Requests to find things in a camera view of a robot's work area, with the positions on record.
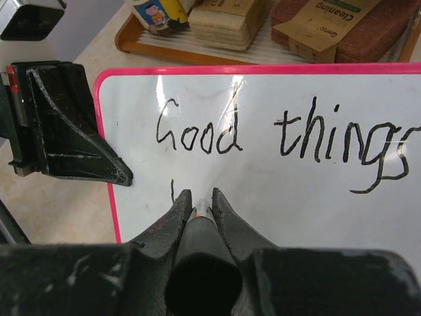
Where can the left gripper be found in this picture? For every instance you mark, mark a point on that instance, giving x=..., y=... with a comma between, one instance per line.
x=48, y=117

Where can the pink framed whiteboard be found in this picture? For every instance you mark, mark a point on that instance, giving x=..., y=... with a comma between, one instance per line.
x=324, y=156

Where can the brown cardboard box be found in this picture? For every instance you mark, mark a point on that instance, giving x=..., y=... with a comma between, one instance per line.
x=340, y=31

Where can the small tan box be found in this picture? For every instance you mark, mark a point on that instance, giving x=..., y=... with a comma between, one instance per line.
x=228, y=24

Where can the wooden three-tier shelf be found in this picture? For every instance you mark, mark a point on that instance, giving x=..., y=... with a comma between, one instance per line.
x=181, y=46

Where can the white bag bottom shelf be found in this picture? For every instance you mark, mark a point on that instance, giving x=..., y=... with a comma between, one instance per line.
x=162, y=16

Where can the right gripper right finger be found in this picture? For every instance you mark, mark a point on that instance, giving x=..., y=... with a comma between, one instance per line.
x=313, y=281

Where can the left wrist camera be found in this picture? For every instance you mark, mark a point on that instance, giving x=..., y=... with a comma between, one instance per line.
x=29, y=20

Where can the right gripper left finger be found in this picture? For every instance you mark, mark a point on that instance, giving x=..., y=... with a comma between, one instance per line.
x=91, y=279

